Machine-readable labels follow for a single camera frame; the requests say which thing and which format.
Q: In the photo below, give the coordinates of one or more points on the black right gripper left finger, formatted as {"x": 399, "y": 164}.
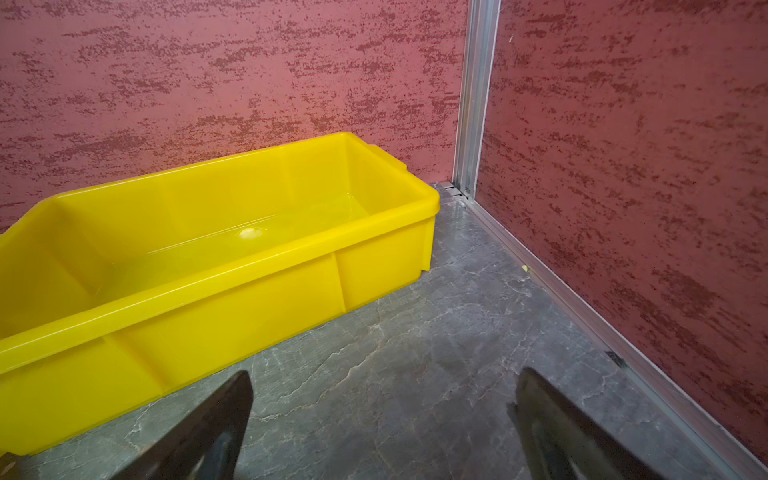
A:
{"x": 206, "y": 444}

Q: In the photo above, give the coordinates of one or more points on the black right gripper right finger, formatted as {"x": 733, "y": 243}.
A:
{"x": 560, "y": 441}

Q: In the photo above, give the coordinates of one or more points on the yellow plastic bin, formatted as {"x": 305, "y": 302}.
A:
{"x": 116, "y": 295}

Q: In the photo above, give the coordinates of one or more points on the right aluminium corner post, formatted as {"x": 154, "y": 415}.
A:
{"x": 479, "y": 51}

